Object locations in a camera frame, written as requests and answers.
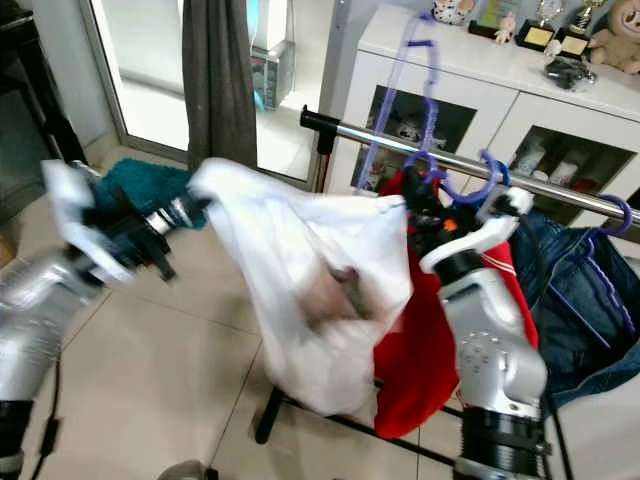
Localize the purple clothes hanger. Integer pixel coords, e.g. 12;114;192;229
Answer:
355;10;446;196
555;193;639;336

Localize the white t-shirt with print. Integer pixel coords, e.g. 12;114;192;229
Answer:
188;158;416;416

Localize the teal rug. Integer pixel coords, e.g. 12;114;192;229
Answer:
95;158;206;216

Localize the grey curtain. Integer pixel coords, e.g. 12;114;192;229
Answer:
182;0;259;171

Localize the white glass-door cabinet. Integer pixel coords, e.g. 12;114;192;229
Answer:
335;5;640;216

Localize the blue denim jacket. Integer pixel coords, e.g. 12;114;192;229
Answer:
510;210;640;406

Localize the red t-shirt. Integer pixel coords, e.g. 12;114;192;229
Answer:
372;168;541;439

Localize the white ceramic figurine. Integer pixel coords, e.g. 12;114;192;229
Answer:
432;0;476;26

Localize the black bundle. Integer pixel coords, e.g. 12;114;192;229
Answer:
545;55;601;93

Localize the gold trophy black base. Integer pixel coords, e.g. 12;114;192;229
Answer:
555;0;601;58
515;0;556;51

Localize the black desk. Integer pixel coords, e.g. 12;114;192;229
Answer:
0;5;61;201

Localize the beige plush bear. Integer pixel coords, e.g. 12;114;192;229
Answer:
588;0;640;76

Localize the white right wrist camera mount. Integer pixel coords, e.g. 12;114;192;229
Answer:
420;188;533;273

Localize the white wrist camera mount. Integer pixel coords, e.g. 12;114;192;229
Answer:
42;160;136;287
420;188;533;273

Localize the metal clothes rack black frame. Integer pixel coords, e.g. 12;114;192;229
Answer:
253;105;640;476

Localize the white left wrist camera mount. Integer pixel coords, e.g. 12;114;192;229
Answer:
42;160;136;287

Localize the small picture frame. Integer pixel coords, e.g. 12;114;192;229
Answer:
468;0;516;39

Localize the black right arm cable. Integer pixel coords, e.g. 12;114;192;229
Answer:
500;195;576;480

